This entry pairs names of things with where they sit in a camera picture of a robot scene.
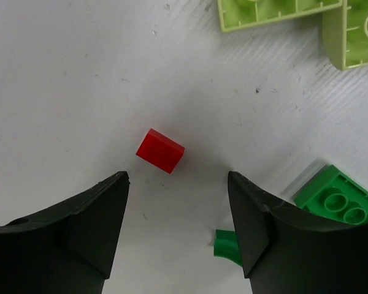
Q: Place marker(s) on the lime lego brick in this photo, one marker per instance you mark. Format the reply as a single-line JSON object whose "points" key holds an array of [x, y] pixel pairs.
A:
{"points": [[345, 34], [241, 14]]}

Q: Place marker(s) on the long green lego brick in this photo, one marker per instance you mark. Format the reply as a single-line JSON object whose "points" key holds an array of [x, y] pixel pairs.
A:
{"points": [[333, 195]]}

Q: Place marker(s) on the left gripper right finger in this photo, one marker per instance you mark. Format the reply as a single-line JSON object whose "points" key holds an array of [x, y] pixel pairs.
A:
{"points": [[285, 249]]}

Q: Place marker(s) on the small dark green lego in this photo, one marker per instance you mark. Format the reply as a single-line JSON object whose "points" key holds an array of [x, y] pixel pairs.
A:
{"points": [[226, 246]]}

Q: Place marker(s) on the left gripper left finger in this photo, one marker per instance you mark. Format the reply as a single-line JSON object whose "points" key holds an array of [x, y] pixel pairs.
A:
{"points": [[68, 247]]}

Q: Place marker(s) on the tiny red lego piece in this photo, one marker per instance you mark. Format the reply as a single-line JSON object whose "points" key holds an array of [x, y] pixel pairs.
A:
{"points": [[160, 151]]}

